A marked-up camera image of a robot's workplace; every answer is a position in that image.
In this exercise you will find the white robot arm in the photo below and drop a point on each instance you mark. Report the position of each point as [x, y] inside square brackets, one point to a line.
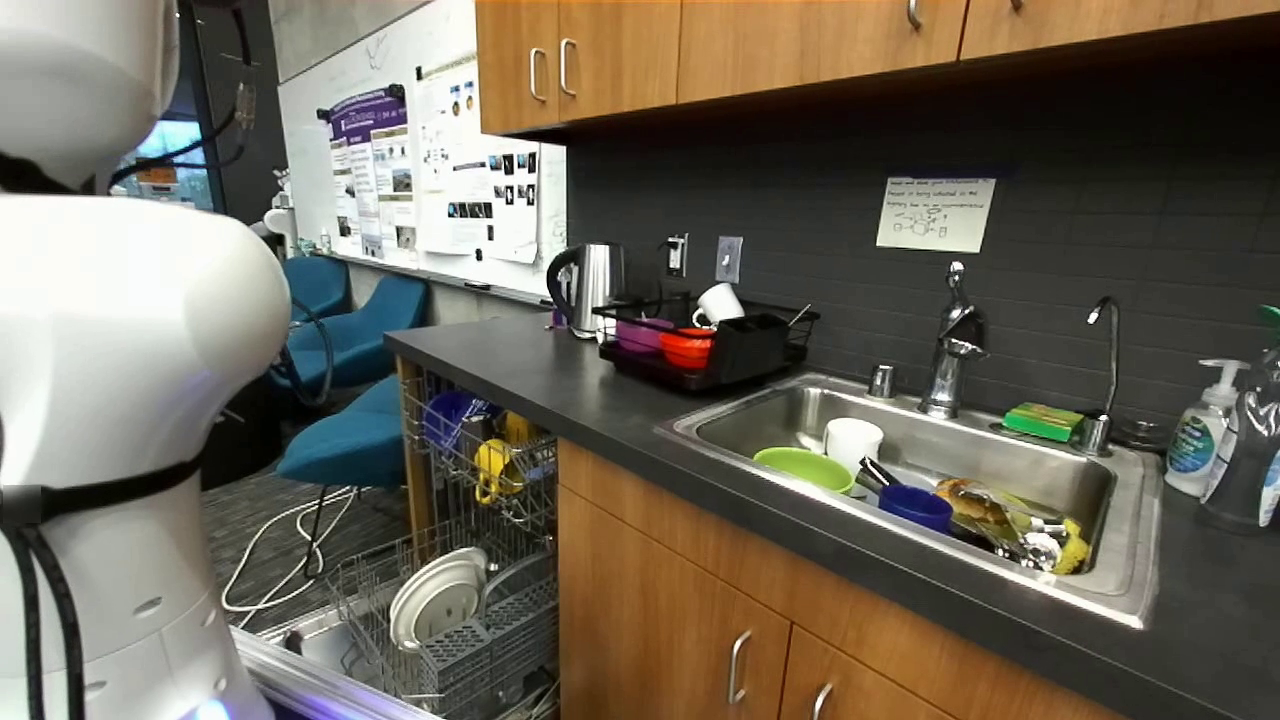
[123, 344]

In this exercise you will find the black dish drying rack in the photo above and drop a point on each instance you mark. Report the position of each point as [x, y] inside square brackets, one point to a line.
[747, 350]

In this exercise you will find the stainless dishwasher door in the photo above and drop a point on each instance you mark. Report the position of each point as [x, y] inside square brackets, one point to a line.
[302, 675]

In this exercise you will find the purple container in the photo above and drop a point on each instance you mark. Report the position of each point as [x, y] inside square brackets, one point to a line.
[637, 336]

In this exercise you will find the red bowl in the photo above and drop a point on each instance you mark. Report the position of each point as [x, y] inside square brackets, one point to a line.
[691, 350]

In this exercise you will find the white mug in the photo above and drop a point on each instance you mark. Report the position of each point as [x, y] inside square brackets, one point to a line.
[719, 304]

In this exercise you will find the yellow plastic cup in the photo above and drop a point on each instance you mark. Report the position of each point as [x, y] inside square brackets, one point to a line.
[518, 430]

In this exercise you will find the green plastic bowl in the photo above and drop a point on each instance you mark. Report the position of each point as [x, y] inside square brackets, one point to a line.
[803, 468]

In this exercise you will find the white cup in sink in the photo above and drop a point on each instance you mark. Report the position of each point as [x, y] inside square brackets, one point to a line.
[851, 441]

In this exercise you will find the small chrome sink knob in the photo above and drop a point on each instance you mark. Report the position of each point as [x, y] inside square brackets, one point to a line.
[882, 378]

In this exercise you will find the wooden base cabinet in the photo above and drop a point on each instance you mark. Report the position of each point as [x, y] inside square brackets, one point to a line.
[642, 613]

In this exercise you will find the white printed poster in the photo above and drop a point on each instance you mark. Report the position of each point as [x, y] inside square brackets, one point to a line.
[472, 163]

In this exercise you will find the chrome kitchen faucet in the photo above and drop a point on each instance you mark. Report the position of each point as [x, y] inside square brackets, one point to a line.
[944, 360]

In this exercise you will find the blue bowl in sink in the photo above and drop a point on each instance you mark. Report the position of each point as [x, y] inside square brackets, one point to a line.
[918, 507]

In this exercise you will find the white plate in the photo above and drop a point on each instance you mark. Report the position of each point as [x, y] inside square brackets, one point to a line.
[434, 602]

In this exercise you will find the white paper notice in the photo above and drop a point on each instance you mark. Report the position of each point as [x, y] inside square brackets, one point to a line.
[935, 214]

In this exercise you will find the purple header poster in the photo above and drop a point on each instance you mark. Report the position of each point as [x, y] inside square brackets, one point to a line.
[369, 166]

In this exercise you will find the dirty brown pan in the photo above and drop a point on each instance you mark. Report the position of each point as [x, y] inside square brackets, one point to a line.
[985, 514]

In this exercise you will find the green sponge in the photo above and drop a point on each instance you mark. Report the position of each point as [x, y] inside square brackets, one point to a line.
[1043, 423]

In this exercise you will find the yellow item in sink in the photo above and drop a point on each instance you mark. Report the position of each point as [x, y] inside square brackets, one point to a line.
[1069, 547]

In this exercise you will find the thin chrome water tap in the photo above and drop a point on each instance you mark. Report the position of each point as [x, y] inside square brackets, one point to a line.
[1109, 360]

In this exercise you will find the stainless steel sink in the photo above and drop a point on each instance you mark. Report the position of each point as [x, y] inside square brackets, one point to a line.
[1065, 579]

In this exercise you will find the bright window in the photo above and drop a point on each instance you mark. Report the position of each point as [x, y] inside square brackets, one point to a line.
[173, 163]

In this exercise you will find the white pump soap bottle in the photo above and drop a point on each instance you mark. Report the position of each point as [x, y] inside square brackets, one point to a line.
[1200, 450]

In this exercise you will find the dark dish soap bottle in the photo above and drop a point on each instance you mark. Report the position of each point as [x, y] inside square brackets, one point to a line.
[1255, 441]

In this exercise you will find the wall power outlet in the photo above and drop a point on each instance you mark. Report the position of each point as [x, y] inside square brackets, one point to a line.
[679, 252]

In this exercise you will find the wall light switch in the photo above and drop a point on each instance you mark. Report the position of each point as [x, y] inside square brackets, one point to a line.
[730, 257]

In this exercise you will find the wooden wall cabinet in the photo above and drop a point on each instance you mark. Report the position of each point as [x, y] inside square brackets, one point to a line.
[803, 47]

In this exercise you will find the white wall board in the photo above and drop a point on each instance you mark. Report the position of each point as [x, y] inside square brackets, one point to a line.
[304, 144]

